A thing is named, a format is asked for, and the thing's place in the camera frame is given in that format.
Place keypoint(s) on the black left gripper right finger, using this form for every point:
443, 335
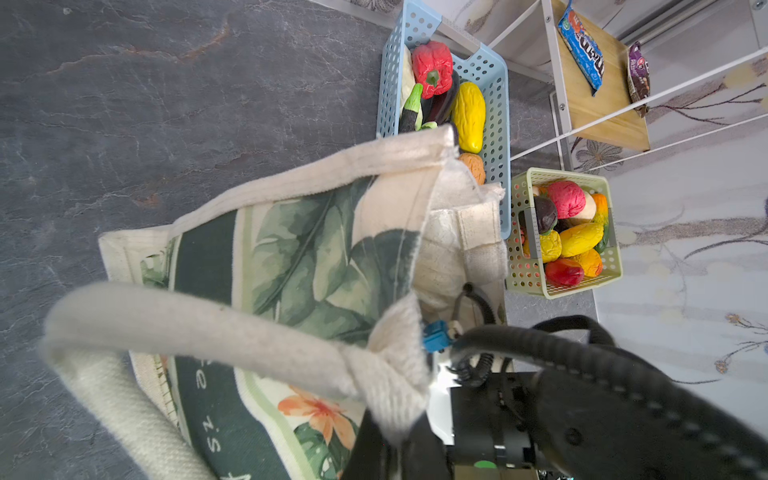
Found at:
422, 454

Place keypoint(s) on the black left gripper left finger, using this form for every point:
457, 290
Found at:
370, 456

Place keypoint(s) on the canvas tote bag floral print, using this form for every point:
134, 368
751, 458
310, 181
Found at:
250, 338

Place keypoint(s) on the dark purple mangosteen toy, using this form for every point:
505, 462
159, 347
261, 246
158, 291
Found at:
546, 214

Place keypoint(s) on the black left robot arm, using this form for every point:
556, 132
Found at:
561, 400

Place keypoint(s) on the blue candy bag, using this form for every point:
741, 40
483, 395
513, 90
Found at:
583, 48

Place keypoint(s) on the purple candy bag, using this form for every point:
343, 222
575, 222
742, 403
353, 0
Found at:
638, 75

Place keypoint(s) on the green plastic basket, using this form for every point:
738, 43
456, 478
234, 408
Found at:
526, 269

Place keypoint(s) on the red apple toy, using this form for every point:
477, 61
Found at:
564, 272

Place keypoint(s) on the yellow lemon toy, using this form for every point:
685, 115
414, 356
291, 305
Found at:
550, 246

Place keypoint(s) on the orange mango toy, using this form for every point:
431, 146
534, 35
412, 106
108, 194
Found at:
591, 263

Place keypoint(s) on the pink dragon fruit toy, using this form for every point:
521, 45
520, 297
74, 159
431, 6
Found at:
568, 198

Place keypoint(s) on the orange brown potato toy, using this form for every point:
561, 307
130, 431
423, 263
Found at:
475, 165

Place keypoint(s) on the dark eggplant toy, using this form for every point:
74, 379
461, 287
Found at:
439, 107

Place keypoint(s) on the yellow squash toy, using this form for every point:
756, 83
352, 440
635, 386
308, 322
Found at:
468, 116

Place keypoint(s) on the red bell pepper toy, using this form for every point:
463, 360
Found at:
432, 65

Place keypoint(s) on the blue plastic basket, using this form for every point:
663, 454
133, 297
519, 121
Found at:
415, 25

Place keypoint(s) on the white wire wooden shelf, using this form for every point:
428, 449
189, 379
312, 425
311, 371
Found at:
708, 77

